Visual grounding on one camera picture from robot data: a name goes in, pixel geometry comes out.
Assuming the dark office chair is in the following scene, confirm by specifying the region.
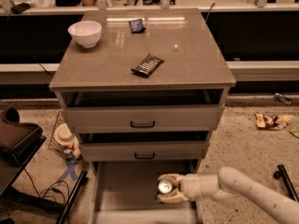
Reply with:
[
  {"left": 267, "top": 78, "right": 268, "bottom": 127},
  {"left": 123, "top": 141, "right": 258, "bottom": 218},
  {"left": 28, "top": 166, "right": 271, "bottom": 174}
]
[{"left": 0, "top": 106, "right": 46, "bottom": 198}]

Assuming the bottom grey drawer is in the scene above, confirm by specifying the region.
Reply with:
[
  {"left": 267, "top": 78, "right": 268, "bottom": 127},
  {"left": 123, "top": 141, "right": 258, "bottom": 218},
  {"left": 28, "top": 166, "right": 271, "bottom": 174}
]
[{"left": 89, "top": 161, "right": 203, "bottom": 224}]

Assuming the top grey drawer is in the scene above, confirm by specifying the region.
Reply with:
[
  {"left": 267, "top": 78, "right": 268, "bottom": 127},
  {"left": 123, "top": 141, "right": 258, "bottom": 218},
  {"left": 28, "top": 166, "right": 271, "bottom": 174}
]
[{"left": 63, "top": 90, "right": 224, "bottom": 133}]

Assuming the green packet on floor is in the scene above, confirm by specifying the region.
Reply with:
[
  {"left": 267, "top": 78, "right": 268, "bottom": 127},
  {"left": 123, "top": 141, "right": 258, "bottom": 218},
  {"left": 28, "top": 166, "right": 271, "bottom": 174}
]
[{"left": 290, "top": 125, "right": 299, "bottom": 138}]

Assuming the black device on ledge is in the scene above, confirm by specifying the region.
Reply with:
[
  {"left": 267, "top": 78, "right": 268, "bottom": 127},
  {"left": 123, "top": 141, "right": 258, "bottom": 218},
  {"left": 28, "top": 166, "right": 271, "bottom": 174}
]
[{"left": 10, "top": 3, "right": 31, "bottom": 14}]

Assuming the black cable on floor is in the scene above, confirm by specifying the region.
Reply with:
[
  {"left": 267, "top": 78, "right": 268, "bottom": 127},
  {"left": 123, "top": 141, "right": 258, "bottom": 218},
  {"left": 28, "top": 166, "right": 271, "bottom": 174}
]
[{"left": 22, "top": 167, "right": 71, "bottom": 210}]

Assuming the dark blue snack packet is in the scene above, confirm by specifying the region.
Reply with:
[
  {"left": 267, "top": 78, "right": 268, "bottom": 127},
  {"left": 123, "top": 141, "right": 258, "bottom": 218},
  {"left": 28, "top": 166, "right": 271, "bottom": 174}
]
[{"left": 129, "top": 19, "right": 146, "bottom": 34}]

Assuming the pepsi can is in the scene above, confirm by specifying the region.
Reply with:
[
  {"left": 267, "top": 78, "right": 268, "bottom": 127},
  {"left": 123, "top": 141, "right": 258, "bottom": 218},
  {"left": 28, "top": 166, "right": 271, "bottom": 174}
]
[{"left": 155, "top": 179, "right": 174, "bottom": 201}]

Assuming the grey drawer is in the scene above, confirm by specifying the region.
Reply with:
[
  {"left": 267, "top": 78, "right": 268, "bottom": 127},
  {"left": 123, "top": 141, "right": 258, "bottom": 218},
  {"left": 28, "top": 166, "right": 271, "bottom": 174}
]
[
  {"left": 89, "top": 161, "right": 203, "bottom": 224},
  {"left": 81, "top": 131, "right": 209, "bottom": 161},
  {"left": 63, "top": 90, "right": 224, "bottom": 133}
]

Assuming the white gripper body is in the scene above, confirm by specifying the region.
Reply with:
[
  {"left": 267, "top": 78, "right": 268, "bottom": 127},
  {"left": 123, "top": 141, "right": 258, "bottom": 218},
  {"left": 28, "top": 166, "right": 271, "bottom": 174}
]
[{"left": 179, "top": 174, "right": 220, "bottom": 201}]

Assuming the middle grey drawer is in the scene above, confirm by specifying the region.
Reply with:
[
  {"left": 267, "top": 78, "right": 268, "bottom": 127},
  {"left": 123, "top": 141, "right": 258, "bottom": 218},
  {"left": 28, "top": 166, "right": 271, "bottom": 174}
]
[{"left": 81, "top": 131, "right": 209, "bottom": 161}]

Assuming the small bottle on floor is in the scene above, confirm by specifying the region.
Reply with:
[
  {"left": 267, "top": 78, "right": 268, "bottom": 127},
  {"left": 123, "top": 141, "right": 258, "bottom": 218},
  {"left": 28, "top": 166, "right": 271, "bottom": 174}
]
[{"left": 275, "top": 93, "right": 292, "bottom": 105}]

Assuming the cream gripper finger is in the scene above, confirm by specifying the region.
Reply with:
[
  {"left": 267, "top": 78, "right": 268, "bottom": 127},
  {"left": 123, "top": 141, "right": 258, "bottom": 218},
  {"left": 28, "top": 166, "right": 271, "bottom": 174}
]
[
  {"left": 156, "top": 189, "right": 188, "bottom": 203},
  {"left": 157, "top": 174, "right": 183, "bottom": 188}
]

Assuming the black bar floor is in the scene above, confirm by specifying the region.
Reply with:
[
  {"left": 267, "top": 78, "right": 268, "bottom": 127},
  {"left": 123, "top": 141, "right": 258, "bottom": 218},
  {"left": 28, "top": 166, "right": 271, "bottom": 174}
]
[
  {"left": 273, "top": 164, "right": 299, "bottom": 203},
  {"left": 55, "top": 170, "right": 88, "bottom": 224}
]

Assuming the black bar left floor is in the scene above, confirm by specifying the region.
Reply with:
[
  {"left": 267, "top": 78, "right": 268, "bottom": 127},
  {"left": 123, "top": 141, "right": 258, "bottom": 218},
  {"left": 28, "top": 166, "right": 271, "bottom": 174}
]
[{"left": 55, "top": 170, "right": 88, "bottom": 224}]

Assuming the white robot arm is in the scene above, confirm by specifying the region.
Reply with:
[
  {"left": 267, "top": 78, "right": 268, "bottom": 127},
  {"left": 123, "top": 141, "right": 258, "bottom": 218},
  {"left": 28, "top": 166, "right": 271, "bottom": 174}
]
[{"left": 156, "top": 167, "right": 299, "bottom": 224}]

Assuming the white bowl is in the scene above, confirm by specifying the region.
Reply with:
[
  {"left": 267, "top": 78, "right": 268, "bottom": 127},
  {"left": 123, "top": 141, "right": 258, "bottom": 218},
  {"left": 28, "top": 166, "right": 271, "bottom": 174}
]
[{"left": 68, "top": 21, "right": 102, "bottom": 48}]

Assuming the black striped snack bar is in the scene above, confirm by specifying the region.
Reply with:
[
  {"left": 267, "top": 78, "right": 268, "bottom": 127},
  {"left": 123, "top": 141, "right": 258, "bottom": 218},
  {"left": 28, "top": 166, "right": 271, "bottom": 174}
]
[{"left": 131, "top": 53, "right": 164, "bottom": 77}]

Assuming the black bar right floor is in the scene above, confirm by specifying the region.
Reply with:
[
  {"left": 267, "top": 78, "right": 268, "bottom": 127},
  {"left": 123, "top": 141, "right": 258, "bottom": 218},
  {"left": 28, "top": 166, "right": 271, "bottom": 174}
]
[{"left": 273, "top": 164, "right": 299, "bottom": 203}]

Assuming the grey drawer cabinet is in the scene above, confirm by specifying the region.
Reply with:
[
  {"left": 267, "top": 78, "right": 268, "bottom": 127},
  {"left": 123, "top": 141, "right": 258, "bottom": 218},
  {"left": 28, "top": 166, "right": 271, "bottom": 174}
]
[{"left": 49, "top": 7, "right": 237, "bottom": 224}]

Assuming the crumpled snack wrapper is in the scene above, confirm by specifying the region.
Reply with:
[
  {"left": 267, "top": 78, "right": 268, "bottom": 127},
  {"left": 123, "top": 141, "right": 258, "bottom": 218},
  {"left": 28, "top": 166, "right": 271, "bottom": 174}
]
[{"left": 255, "top": 113, "right": 293, "bottom": 130}]

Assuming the wire basket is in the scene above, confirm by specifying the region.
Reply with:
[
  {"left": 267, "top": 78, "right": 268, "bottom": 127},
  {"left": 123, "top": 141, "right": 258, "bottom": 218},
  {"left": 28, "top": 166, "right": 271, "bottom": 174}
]
[{"left": 49, "top": 113, "right": 81, "bottom": 160}]

